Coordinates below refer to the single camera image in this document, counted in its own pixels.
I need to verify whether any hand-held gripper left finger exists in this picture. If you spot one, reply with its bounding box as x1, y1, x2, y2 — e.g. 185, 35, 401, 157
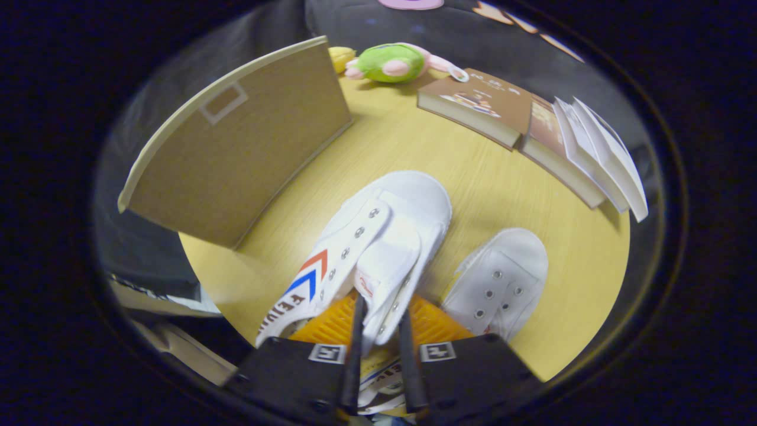
224, 294, 368, 418

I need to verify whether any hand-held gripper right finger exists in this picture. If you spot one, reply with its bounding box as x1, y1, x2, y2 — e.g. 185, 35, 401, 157
397, 295, 542, 424

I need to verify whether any white canvas shoe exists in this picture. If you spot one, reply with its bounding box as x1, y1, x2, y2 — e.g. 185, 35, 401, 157
441, 228, 549, 343
255, 170, 453, 415

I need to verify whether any beige fabric storage box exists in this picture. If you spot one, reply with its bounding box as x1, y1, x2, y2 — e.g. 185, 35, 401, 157
117, 35, 354, 250

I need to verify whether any brown book with pale cover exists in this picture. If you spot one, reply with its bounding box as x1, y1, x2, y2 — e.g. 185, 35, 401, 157
520, 95, 607, 210

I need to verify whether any white book with dark picture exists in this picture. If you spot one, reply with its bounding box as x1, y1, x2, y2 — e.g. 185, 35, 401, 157
571, 96, 649, 223

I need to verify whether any brown book with illustration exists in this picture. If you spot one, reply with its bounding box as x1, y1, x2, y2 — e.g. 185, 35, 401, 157
417, 68, 533, 151

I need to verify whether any yellow plush ball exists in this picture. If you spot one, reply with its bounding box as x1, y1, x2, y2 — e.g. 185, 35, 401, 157
328, 46, 357, 75

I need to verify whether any green and pink plush toy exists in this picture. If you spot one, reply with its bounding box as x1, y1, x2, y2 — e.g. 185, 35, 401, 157
345, 42, 470, 84

